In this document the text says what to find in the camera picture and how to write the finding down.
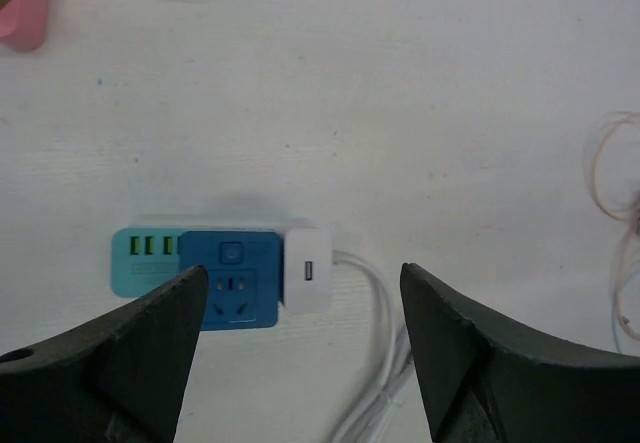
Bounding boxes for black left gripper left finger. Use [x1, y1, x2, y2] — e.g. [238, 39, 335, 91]
[1, 266, 209, 442]

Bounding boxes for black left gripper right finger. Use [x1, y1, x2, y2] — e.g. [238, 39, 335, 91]
[400, 263, 639, 442]

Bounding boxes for teal power strip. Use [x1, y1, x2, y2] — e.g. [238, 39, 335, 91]
[111, 227, 185, 298]

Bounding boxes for dark blue plug adapter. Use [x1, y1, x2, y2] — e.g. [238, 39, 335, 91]
[179, 230, 283, 331]

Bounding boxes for white usb charger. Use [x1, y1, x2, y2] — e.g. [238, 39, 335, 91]
[283, 228, 333, 314]

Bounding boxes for pink triangular socket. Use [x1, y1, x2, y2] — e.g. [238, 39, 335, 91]
[1, 0, 50, 51]

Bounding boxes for white power strip cable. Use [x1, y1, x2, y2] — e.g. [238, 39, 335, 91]
[319, 249, 415, 443]

